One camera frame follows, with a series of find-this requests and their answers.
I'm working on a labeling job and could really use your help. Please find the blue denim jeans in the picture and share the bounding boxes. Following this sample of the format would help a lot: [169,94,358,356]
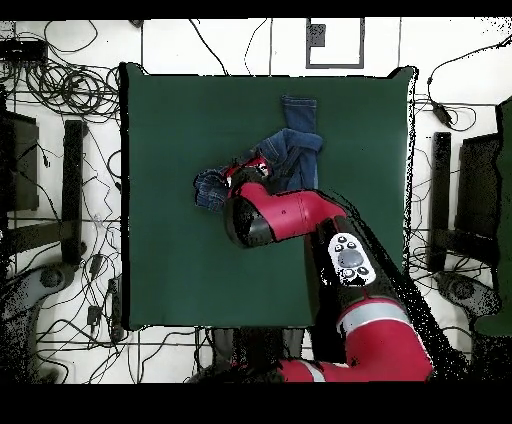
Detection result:
[193,94,325,213]

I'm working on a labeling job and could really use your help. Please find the black flat box device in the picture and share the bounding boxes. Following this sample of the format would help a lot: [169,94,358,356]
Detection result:
[0,38,49,63]

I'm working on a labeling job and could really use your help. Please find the dark green table cloth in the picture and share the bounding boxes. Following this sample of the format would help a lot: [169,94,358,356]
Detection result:
[119,61,419,331]

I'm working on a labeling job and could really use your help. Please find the black metal bar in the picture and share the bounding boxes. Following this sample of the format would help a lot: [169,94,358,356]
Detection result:
[60,119,88,267]
[426,131,452,274]

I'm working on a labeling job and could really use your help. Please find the black power adapter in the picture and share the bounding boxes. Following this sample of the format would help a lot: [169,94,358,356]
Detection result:
[430,100,454,127]

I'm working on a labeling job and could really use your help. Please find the black power strip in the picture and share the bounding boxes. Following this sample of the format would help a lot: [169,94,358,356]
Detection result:
[107,275,126,341]

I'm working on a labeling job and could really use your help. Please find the black case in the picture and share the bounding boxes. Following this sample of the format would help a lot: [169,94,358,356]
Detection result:
[0,111,41,213]
[454,133,503,241]

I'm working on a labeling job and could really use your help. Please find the green cloth drape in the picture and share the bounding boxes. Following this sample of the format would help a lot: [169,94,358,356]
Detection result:
[473,95,512,338]

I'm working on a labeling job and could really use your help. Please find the grey square frame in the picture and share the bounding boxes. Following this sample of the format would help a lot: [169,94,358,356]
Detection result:
[305,17,366,70]

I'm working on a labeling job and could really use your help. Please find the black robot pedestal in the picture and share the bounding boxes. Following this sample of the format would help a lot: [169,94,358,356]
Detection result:
[209,327,306,383]

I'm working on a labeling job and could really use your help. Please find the coiled black cable bundle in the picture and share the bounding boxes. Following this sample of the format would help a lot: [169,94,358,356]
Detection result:
[23,59,121,121]

